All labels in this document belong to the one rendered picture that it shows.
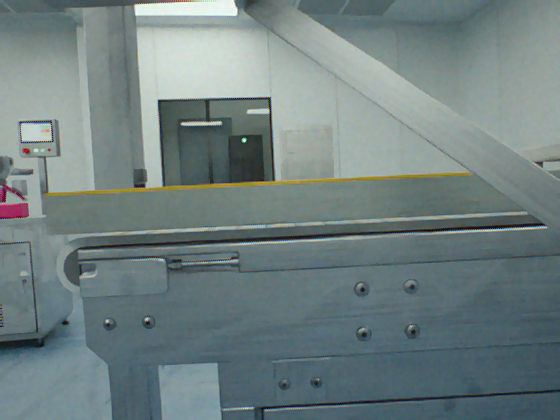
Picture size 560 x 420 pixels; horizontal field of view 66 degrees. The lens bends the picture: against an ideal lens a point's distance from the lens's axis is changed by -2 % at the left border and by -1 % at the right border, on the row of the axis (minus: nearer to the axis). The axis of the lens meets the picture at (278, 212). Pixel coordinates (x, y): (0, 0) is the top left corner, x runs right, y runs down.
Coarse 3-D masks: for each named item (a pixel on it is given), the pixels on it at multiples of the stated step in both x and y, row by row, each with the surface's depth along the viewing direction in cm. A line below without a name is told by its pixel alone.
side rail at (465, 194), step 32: (160, 192) 34; (192, 192) 34; (224, 192) 34; (256, 192) 34; (288, 192) 34; (320, 192) 34; (352, 192) 34; (384, 192) 35; (416, 192) 35; (448, 192) 35; (480, 192) 35; (64, 224) 34; (96, 224) 34; (128, 224) 34; (160, 224) 34; (192, 224) 34; (224, 224) 34; (256, 224) 35
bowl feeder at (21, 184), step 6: (0, 162) 262; (12, 162) 273; (12, 168) 274; (12, 180) 265; (18, 180) 264; (24, 180) 267; (12, 186) 265; (18, 186) 264; (24, 186) 266; (0, 192) 261; (6, 192) 263; (24, 192) 266; (0, 198) 261; (24, 198) 264
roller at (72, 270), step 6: (84, 246) 36; (90, 246) 36; (96, 246) 37; (102, 246) 38; (108, 246) 39; (114, 246) 40; (72, 252) 36; (66, 258) 36; (72, 258) 36; (66, 264) 36; (72, 264) 36; (78, 264) 36; (66, 270) 36; (72, 270) 36; (78, 270) 36; (66, 276) 36; (72, 276) 36; (78, 276) 36; (72, 282) 36; (78, 282) 36
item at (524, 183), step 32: (256, 0) 35; (288, 32) 33; (320, 32) 32; (320, 64) 32; (352, 64) 31; (384, 96) 29; (416, 96) 28; (416, 128) 28; (448, 128) 27; (480, 128) 26; (480, 160) 26; (512, 160) 25; (512, 192) 25; (544, 192) 24
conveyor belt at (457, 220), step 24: (432, 216) 39; (456, 216) 38; (480, 216) 37; (504, 216) 36; (528, 216) 36; (72, 240) 36; (96, 240) 36; (120, 240) 36; (144, 240) 36; (168, 240) 36; (192, 240) 36; (72, 288) 36
